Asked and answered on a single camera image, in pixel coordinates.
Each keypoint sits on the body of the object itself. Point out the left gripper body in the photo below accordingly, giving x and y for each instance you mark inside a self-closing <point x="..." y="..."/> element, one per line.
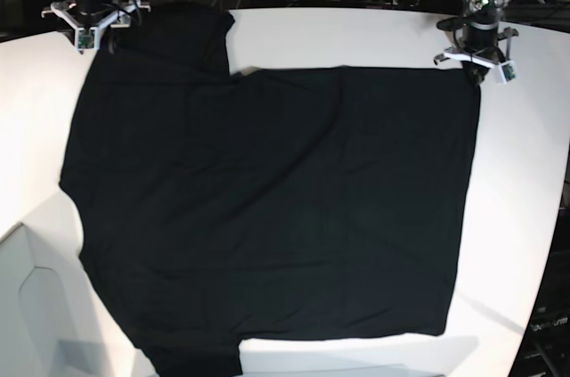
<point x="492" y="54"/>

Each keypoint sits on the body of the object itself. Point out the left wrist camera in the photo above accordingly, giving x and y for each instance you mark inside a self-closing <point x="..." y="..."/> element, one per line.
<point x="505" y="72"/>

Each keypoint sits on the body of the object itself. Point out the black T-shirt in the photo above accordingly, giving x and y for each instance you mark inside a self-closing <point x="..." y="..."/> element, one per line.
<point x="318" y="204"/>

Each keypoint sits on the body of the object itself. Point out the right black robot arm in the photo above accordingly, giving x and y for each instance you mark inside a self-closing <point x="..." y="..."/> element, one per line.
<point x="90" y="6"/>

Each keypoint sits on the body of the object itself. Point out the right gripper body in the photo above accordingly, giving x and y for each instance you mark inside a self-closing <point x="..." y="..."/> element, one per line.
<point x="69" y="17"/>

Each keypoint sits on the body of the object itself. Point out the black equipment at right edge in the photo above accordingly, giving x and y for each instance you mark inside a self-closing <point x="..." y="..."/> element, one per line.
<point x="544" y="350"/>

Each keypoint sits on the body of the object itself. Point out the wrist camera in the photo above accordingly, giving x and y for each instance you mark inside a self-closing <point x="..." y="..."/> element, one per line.
<point x="86" y="39"/>
<point x="505" y="72"/>

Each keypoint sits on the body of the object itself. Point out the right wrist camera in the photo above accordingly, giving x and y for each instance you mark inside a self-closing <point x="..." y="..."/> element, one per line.
<point x="86" y="39"/>

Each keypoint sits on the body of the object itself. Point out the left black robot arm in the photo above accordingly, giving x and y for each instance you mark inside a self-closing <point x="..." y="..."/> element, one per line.
<point x="479" y="42"/>

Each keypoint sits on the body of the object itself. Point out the white plastic bin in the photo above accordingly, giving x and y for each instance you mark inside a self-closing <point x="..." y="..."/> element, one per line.
<point x="38" y="337"/>

